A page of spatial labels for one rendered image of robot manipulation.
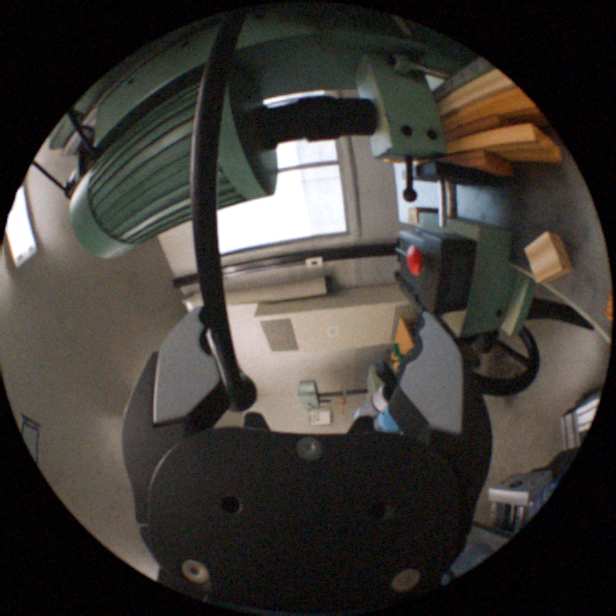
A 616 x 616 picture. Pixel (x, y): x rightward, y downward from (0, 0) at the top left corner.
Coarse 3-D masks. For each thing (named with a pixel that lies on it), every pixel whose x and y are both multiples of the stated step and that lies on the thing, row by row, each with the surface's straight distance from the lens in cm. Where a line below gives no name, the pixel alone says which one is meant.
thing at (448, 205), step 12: (420, 168) 25; (432, 168) 23; (444, 168) 23; (456, 168) 24; (468, 168) 25; (420, 180) 30; (432, 180) 29; (444, 180) 27; (456, 180) 27; (468, 180) 25; (480, 180) 26; (492, 180) 28; (444, 192) 27; (456, 192) 28; (444, 204) 27; (456, 204) 28; (444, 216) 27; (456, 216) 28
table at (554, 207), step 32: (544, 128) 26; (480, 192) 30; (512, 192) 27; (544, 192) 24; (576, 192) 23; (416, 224) 48; (512, 224) 27; (544, 224) 24; (576, 224) 23; (512, 256) 27; (576, 256) 23; (576, 288) 23; (608, 288) 22; (512, 320) 31; (608, 320) 22
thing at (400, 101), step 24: (360, 72) 30; (384, 72) 27; (408, 72) 29; (360, 96) 32; (384, 96) 25; (408, 96) 26; (432, 96) 28; (384, 120) 23; (408, 120) 24; (432, 120) 26; (384, 144) 24; (408, 144) 23; (432, 144) 25
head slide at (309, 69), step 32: (256, 32) 27; (288, 32) 26; (320, 32) 26; (352, 32) 26; (384, 32) 28; (416, 32) 31; (160, 64) 32; (192, 64) 27; (256, 64) 28; (288, 64) 29; (320, 64) 30; (352, 64) 31; (128, 96) 33; (160, 96) 30; (96, 128) 38; (128, 128) 35
